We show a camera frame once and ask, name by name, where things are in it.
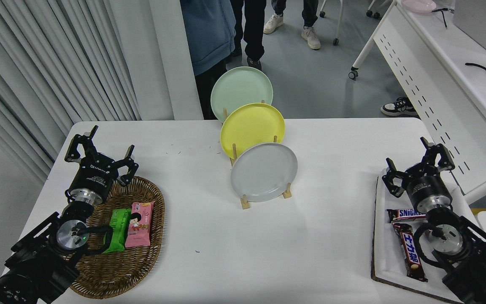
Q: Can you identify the pink snack pack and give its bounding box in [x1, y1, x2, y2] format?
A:
[124, 201, 155, 248]

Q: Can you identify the green snack pack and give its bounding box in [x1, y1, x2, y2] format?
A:
[102, 209, 132, 254]

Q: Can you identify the pale green plate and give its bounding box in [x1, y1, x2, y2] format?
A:
[211, 66, 274, 123]

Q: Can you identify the white desk with perforated panel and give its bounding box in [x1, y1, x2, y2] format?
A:
[348, 0, 486, 205]

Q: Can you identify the white office chair base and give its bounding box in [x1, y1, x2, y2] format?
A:
[365, 0, 393, 20]
[319, 0, 346, 46]

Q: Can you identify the white laptop computer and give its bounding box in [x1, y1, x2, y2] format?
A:
[453, 0, 486, 57]

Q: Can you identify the thick black cable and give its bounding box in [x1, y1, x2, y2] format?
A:
[465, 62, 486, 79]

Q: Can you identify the wooden plate rack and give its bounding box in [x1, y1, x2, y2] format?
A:
[223, 99, 293, 210]

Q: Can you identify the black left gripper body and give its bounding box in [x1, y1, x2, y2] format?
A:
[68, 159, 118, 203]

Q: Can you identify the thin black cable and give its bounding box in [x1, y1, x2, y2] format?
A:
[432, 8, 449, 28]

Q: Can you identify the white tray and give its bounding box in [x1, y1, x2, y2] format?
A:
[371, 169, 480, 304]

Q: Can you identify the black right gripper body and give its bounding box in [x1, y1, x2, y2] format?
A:
[403, 166, 453, 207]

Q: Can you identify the yellow plate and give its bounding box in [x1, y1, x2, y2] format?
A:
[220, 103, 286, 160]

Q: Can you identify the dark brown chocolate bar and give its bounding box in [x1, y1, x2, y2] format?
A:
[392, 223, 429, 282]

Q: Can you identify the person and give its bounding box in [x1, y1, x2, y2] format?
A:
[263, 0, 321, 50]
[381, 97, 419, 117]
[228, 0, 267, 71]
[180, 0, 237, 120]

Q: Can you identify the white pleated curtain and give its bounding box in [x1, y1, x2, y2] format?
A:
[0, 0, 142, 186]

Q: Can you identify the brown wicker basket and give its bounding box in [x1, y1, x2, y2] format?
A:
[69, 176, 165, 299]

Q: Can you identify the brown Snickers bar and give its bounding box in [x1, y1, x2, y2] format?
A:
[386, 209, 427, 223]

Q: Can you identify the pink plate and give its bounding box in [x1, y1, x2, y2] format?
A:
[401, 0, 437, 13]

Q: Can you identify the grey plate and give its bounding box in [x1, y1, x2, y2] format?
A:
[230, 143, 298, 203]

